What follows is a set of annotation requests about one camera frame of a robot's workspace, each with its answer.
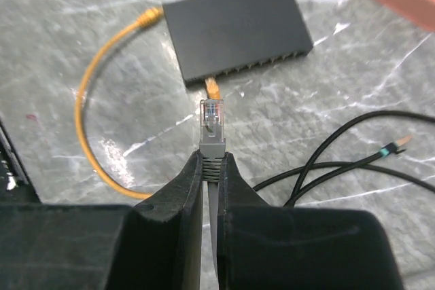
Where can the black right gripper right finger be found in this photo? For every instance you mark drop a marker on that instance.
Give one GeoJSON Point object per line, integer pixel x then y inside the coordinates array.
{"type": "Point", "coordinates": [260, 246]}

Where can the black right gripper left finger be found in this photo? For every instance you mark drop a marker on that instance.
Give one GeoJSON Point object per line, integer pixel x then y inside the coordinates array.
{"type": "Point", "coordinates": [155, 244]}

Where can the black network switch box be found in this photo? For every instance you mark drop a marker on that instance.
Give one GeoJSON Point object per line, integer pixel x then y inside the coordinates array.
{"type": "Point", "coordinates": [214, 37]}

